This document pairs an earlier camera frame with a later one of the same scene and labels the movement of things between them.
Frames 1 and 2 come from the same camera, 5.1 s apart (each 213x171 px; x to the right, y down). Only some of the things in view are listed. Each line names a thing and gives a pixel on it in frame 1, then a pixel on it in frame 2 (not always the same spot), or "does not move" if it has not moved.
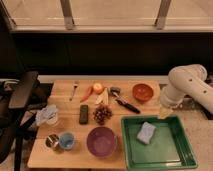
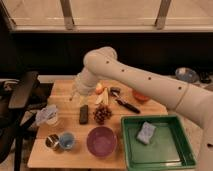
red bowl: (142, 92) does not move
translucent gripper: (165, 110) -> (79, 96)
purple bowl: (101, 141) does not move
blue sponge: (146, 132) does not move
